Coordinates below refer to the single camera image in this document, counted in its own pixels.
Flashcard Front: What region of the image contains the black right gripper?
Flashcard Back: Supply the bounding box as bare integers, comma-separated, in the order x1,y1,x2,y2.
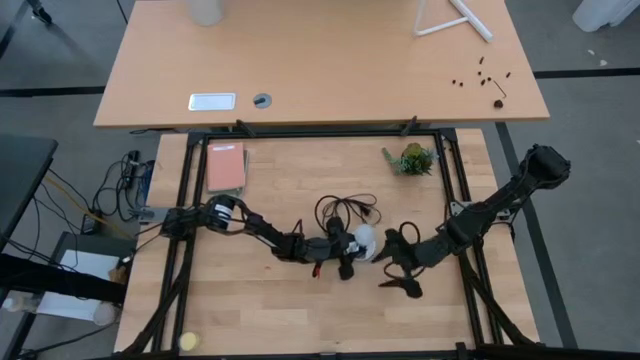
371,227,435,300

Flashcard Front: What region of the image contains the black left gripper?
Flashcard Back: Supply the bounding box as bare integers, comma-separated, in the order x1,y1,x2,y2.
326,216,370,282

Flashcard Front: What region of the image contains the clear plastic bottle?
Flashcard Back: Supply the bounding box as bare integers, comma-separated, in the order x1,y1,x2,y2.
1,291,32,314
94,302,120,327

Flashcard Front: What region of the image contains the white sheet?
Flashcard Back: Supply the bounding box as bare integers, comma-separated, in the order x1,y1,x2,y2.
35,248,124,322

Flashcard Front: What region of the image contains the pink notebook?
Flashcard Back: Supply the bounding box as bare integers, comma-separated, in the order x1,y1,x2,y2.
206,142,247,193

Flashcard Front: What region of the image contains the black table leg bar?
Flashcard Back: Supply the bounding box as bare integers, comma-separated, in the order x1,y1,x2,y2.
0,252,127,305

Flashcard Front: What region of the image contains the grey floor box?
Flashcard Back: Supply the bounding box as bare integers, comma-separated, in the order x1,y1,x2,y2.
49,231,137,261

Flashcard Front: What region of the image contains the black power adapter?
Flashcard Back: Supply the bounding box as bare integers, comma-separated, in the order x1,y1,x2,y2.
81,209,105,236

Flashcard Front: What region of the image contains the potted green succulent plant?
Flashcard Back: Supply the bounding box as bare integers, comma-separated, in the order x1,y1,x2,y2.
382,142,437,177

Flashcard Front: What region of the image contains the black lamp power cord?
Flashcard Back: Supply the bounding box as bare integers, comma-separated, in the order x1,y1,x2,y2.
313,193,383,234

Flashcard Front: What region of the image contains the white stand with beige disc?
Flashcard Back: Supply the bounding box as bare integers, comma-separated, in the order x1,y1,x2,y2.
413,0,495,43

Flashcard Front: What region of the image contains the yellow round object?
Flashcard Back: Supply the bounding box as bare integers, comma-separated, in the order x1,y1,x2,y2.
178,331,202,352

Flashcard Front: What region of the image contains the white cylinder container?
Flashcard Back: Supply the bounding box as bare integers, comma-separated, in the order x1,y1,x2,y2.
187,0,225,27

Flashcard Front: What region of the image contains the black side table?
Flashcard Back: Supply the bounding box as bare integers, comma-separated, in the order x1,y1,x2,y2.
0,133,60,251

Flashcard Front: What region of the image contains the white light bulb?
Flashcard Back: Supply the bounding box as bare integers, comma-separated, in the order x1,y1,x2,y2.
351,223,380,263

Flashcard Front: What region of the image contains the silver rectangular plate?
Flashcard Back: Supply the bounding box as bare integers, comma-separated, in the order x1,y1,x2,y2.
187,92,237,112

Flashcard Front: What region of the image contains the yellow floor cable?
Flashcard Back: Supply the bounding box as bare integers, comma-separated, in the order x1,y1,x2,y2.
43,172,124,236

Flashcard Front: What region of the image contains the white plastic object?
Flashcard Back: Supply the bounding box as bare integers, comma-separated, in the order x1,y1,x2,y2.
572,0,640,33

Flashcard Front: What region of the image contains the black chair base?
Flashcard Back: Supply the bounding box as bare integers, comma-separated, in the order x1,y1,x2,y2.
24,0,54,27

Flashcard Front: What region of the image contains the black aluminium table frame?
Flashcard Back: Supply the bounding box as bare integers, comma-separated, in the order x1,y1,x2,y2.
99,127,640,360

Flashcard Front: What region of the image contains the black cable bundle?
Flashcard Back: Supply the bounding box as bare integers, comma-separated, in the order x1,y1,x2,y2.
29,148,157,236

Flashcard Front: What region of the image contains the beige wooden desk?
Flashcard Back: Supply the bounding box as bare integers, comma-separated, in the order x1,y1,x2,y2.
93,0,551,130

